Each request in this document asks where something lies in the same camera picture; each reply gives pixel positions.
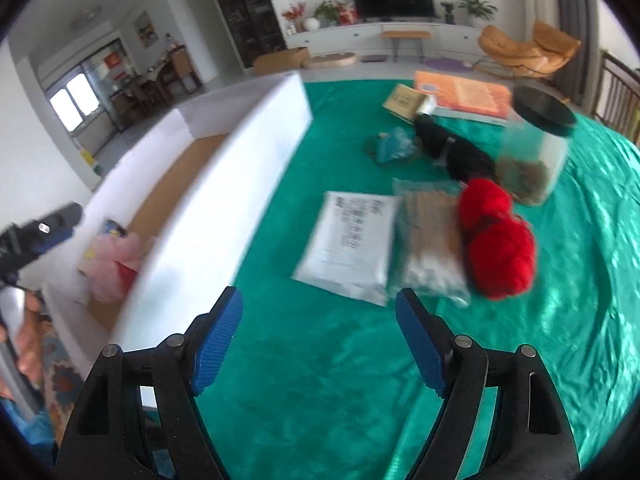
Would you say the pink mesh bath loofah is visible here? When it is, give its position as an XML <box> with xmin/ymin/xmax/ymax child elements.
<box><xmin>78</xmin><ymin>233</ymin><xmax>155</xmax><ymax>304</ymax></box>

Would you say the red yarn ball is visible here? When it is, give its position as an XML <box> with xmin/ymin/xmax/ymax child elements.
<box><xmin>457</xmin><ymin>178</ymin><xmax>537</xmax><ymax>300</ymax></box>

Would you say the cotton swab bag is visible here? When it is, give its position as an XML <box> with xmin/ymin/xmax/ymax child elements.
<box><xmin>390</xmin><ymin>179</ymin><xmax>471</xmax><ymax>308</ymax></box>

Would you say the yellow blue packet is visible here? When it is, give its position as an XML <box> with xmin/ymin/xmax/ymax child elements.
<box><xmin>85</xmin><ymin>219</ymin><xmax>127</xmax><ymax>259</ymax></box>

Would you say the person left hand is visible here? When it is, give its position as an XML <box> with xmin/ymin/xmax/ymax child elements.
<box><xmin>13</xmin><ymin>290</ymin><xmax>42</xmax><ymax>390</ymax></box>

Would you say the white cardboard box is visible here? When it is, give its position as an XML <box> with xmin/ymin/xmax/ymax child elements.
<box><xmin>42</xmin><ymin>72</ymin><xmax>312</xmax><ymax>375</ymax></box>

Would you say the green satin tablecloth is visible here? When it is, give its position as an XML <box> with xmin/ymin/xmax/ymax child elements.
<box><xmin>171</xmin><ymin>80</ymin><xmax>639</xmax><ymax>479</ymax></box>

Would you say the dining table with chairs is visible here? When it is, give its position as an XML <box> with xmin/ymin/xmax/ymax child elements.
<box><xmin>122</xmin><ymin>44</ymin><xmax>203</xmax><ymax>116</ymax></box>

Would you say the white plastic mailer package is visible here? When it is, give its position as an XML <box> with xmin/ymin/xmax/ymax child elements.
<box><xmin>293</xmin><ymin>192</ymin><xmax>399</xmax><ymax>307</ymax></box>

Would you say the black knitted item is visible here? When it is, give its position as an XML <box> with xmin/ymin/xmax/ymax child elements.
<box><xmin>413</xmin><ymin>115</ymin><xmax>496</xmax><ymax>183</ymax></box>

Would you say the clear jar black lid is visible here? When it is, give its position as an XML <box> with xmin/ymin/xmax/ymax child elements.
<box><xmin>495</xmin><ymin>84</ymin><xmax>577</xmax><ymax>206</ymax></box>

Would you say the teal wrapped small object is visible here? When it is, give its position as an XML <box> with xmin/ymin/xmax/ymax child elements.
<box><xmin>364</xmin><ymin>127</ymin><xmax>421</xmax><ymax>165</ymax></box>

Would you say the orange book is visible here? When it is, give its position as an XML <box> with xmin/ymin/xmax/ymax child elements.
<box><xmin>414</xmin><ymin>70</ymin><xmax>511</xmax><ymax>125</ymax></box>

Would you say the brown cardboard box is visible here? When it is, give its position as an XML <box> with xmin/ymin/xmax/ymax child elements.
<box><xmin>253</xmin><ymin>48</ymin><xmax>310</xmax><ymax>77</ymax></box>

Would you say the small beige box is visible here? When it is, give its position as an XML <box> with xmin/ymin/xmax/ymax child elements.
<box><xmin>383</xmin><ymin>84</ymin><xmax>437</xmax><ymax>124</ymax></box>

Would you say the black display cabinet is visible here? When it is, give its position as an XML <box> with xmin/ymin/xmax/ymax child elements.
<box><xmin>217</xmin><ymin>0</ymin><xmax>285</xmax><ymax>68</ymax></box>

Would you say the red flower vase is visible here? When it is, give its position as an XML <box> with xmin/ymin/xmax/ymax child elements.
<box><xmin>281</xmin><ymin>2</ymin><xmax>307</xmax><ymax>35</ymax></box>

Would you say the purple round rug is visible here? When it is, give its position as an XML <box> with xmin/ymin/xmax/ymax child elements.
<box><xmin>423</xmin><ymin>58</ymin><xmax>473</xmax><ymax>74</ymax></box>

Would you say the round pet bed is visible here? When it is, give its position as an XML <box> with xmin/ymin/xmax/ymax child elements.
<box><xmin>303</xmin><ymin>52</ymin><xmax>358</xmax><ymax>70</ymax></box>

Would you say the orange rocking lounge chair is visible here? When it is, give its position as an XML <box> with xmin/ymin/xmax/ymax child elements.
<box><xmin>477</xmin><ymin>21</ymin><xmax>582</xmax><ymax>79</ymax></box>

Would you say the flowering green plant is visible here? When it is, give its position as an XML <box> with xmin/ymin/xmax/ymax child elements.
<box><xmin>314</xmin><ymin>0</ymin><xmax>359</xmax><ymax>26</ymax></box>

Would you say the wooden stool bench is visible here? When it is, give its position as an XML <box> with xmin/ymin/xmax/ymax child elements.
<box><xmin>380</xmin><ymin>29</ymin><xmax>433</xmax><ymax>63</ymax></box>

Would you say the small dark potted plant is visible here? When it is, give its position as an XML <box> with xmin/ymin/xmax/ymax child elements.
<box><xmin>440</xmin><ymin>1</ymin><xmax>456</xmax><ymax>25</ymax></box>

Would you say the green potted plant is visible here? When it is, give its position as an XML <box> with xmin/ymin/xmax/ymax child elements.
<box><xmin>459</xmin><ymin>0</ymin><xmax>498</xmax><ymax>28</ymax></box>

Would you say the grey curtain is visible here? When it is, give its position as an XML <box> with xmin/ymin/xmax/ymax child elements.
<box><xmin>558</xmin><ymin>0</ymin><xmax>599</xmax><ymax>102</ymax></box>

